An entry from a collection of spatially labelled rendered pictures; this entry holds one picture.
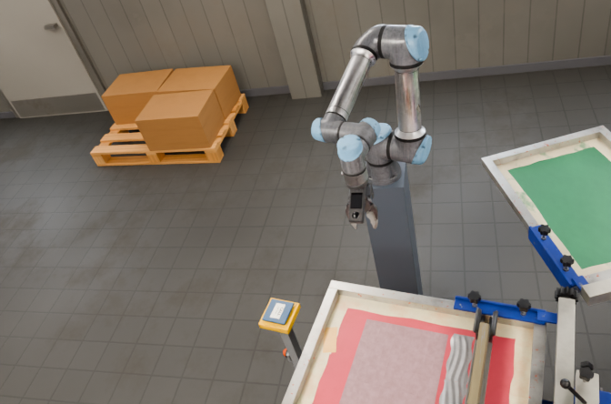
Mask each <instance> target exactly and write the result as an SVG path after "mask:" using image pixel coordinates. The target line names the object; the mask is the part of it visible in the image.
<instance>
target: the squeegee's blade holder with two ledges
mask: <svg viewBox="0 0 611 404"><path fill-rule="evenodd" d="M476 343H477V339H475V345H474V350H473V356H472V361H471V367H470V372H469V378H468V383H467V389H466V399H465V404H467V399H468V392H469V387H470V381H471V376H472V370H473V365H474V358H475V353H476ZM492 345H493V343H491V342H488V346H487V353H486V364H485V371H484V377H483V383H482V389H481V396H480V402H479V404H485V397H486V384H487V378H488V371H489V365H490V359H491V352H492Z"/></svg>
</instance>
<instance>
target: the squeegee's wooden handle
mask: <svg viewBox="0 0 611 404"><path fill-rule="evenodd" d="M488 341H489V324H488V323H484V322H480V325H479V331H478V337H477V343H476V353H475V358H474V365H473V370H472V376H471V381H470V387H469V392H468V399H467V404H479V402H480V396H481V389H482V383H483V377H484V371H485V364H486V353H487V346H488Z"/></svg>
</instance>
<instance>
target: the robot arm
mask: <svg viewBox="0 0 611 404"><path fill-rule="evenodd" d="M428 49H429V41H428V36H427V33H426V30H425V29H424V28H423V27H422V26H419V25H376V26H373V27H371V28H370V29H368V30H367V31H366V32H364V33H363V34H362V35H361V36H360V37H359V38H358V40H357V41H356V43H355V44H354V46H353V48H352V50H351V52H350V57H351V59H350V61H349V63H348V65H347V67H346V70H345V72H344V74H343V76H342V78H341V81H340V83H339V85H338V87H337V89H336V92H335V94H334V96H333V98H332V100H331V103H330V105H329V107H328V109H327V110H326V114H325V116H324V118H322V117H321V118H317V119H316V120H314V122H313V124H312V127H311V133H312V136H313V138H314V139H315V140H318V141H322V142H329V143H335V144H337V154H338V156H339V159H340V163H341V167H342V170H343V171H342V172H341V174H342V175H344V179H345V182H346V186H347V187H348V188H350V190H349V195H348V197H349V199H348V201H347V203H346V216H347V218H348V221H349V222H350V223H351V225H352V226H353V227H354V228H355V229H357V224H363V223H364V220H365V212H366V211H367V212H366V216H367V217H368V218H369V219H370V220H371V224H372V228H374V229H376V227H377V222H378V216H377V214H378V210H377V206H376V205H375V204H374V202H372V201H371V199H370V198H371V195H372V199H374V191H373V186H372V185H375V186H387V185H390V184H393V183H395V182H396V181H397V180H398V179H399V178H400V177H401V166H400V165H399V163H398V162H397V161H399V162H405V163H409V164H412V165H413V164H417V165H422V164H424V163H425V161H426V159H427V157H428V155H429V152H430V148H431V144H432V137H431V136H429V135H426V129H425V128H424V127H423V126H421V106H420V83H419V67H420V66H421V65H422V64H423V61H425V60H426V58H427V56H428ZM379 58H384V59H389V64H390V67H391V68H393V69H394V70H395V81H396V107H397V120H398V128H397V129H396V130H395V131H393V130H392V128H391V127H390V125H388V124H386V123H377V122H376V121H375V120H374V119H373V118H369V117H367V118H364V119H363V120H362V121H360V122H359V124H358V123H352V122H346V121H347V119H348V117H349V115H350V113H351V111H352V108H353V106H354V104H355V101H356V99H357V97H358V94H359V92H360V90H361V87H362V85H363V83H364V82H365V79H366V76H367V73H368V71H369V69H370V67H371V66H373V65H374V64H375V63H376V60H377V59H379ZM365 157H366V162H365ZM368 182H369V183H368ZM369 185H370V187H369ZM372 192H373V193H372Z"/></svg>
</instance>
